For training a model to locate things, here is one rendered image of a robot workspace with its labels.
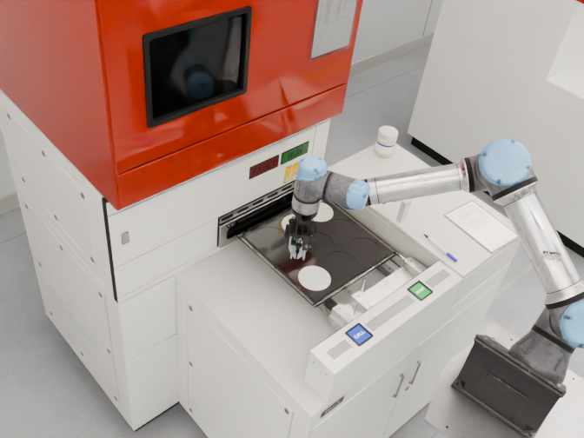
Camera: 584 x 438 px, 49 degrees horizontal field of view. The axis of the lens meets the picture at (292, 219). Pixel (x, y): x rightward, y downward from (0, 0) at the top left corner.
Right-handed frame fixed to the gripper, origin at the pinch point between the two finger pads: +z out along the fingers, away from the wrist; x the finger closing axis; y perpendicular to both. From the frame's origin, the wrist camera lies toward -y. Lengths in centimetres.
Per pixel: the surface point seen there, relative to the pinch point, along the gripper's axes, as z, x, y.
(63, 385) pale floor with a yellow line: 100, -83, -10
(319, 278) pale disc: 9.1, 8.0, 0.5
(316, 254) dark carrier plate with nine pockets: 9.1, 7.0, -9.9
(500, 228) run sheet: 2, 66, -24
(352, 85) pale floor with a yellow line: 97, 39, -270
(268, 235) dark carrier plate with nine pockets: 9.2, -8.9, -15.7
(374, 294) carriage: 11.0, 25.4, 2.5
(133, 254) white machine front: 0.1, -46.3, 7.8
